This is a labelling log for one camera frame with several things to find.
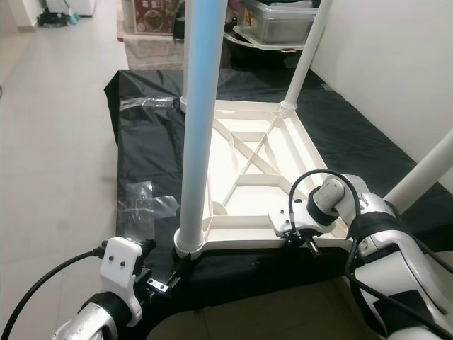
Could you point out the black round basin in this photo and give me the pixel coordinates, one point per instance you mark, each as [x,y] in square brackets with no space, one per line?
[248,49]

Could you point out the white appliance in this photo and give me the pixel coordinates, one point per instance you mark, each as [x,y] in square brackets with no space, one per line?
[81,6]

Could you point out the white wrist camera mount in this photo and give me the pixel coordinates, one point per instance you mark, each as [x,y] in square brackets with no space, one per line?
[122,265]
[287,219]

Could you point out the clear plastic container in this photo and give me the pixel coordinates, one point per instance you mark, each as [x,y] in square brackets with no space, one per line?
[276,21]

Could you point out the crumpled clear tape patch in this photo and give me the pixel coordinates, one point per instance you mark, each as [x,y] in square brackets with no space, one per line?
[148,205]

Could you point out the black plastic bag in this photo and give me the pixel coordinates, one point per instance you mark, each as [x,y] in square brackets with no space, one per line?
[179,18]

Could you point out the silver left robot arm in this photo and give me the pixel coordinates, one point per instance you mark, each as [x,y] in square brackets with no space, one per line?
[92,322]

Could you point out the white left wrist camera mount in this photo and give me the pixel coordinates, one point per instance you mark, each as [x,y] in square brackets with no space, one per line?
[122,265]

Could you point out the orange-lidded clear storage bin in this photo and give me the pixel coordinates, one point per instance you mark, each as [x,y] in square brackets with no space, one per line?
[148,18]

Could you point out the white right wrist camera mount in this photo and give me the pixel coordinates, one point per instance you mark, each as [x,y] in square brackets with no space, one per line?
[287,219]

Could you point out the white plastic table top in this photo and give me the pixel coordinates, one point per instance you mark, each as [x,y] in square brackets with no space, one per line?
[255,205]

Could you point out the beige patterned box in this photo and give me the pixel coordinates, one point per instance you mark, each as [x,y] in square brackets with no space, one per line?
[148,53]

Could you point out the black tablecloth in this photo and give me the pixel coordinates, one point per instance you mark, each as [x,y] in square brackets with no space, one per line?
[148,156]

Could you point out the black floor mop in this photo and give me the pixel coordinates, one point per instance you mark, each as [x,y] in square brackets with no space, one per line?
[53,18]

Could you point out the clear tape strip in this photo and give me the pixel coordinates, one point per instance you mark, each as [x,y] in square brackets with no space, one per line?
[148,103]

